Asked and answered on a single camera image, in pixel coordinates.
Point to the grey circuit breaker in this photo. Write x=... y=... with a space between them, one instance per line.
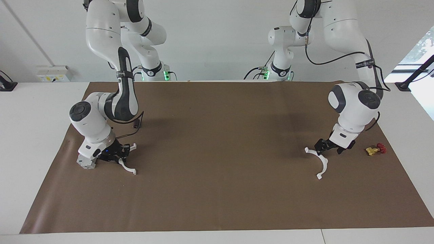
x=84 y=164

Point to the white wall socket box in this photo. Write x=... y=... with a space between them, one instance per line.
x=52 y=73

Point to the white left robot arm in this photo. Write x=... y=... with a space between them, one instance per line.
x=352 y=105

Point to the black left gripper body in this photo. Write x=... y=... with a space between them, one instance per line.
x=330 y=145

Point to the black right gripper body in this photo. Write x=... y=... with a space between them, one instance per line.
x=110 y=152

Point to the brown paper table mat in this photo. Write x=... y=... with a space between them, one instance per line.
x=217 y=169

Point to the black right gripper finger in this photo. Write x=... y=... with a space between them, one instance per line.
x=120 y=160
x=126 y=149

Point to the bright window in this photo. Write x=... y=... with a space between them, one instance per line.
x=423 y=44

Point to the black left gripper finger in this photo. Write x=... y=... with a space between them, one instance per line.
x=340 y=150
x=319 y=146

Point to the small black cylinder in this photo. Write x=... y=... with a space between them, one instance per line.
x=136 y=126

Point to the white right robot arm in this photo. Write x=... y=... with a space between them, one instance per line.
x=101 y=34

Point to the black stand with pole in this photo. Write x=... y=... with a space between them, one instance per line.
x=403 y=86

